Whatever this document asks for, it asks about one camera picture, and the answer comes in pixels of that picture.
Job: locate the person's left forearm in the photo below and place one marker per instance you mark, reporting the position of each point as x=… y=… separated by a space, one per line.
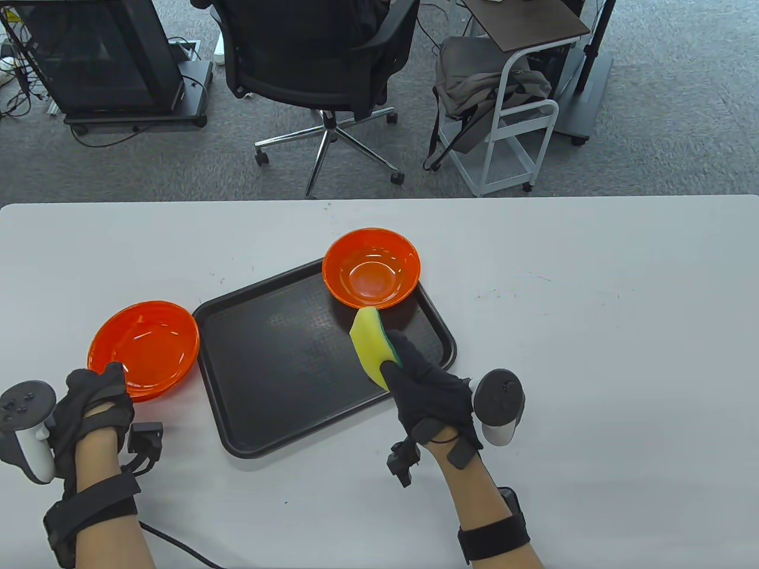
x=101 y=468

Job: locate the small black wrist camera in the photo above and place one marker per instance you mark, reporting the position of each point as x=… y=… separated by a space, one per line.
x=404 y=459
x=145 y=441

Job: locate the green and yellow sponge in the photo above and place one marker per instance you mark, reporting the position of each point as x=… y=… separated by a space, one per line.
x=370 y=341

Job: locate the black office chair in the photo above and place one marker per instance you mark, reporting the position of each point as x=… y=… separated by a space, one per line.
x=308 y=65

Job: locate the dark brown serving tray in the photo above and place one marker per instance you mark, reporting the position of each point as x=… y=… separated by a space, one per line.
x=284 y=367

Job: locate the person's left hand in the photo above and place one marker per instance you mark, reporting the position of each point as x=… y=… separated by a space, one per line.
x=95 y=409

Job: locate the black display stand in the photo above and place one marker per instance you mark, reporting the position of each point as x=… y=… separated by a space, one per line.
x=101 y=53

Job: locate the person's right hand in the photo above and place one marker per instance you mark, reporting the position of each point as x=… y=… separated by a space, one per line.
x=433 y=397

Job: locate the grey jacket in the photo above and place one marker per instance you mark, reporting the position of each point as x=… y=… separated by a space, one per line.
x=468 y=77

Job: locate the person's right forearm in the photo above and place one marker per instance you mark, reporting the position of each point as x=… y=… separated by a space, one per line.
x=474 y=492

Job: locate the white cart with brown top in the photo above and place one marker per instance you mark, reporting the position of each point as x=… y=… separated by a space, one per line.
x=533 y=26

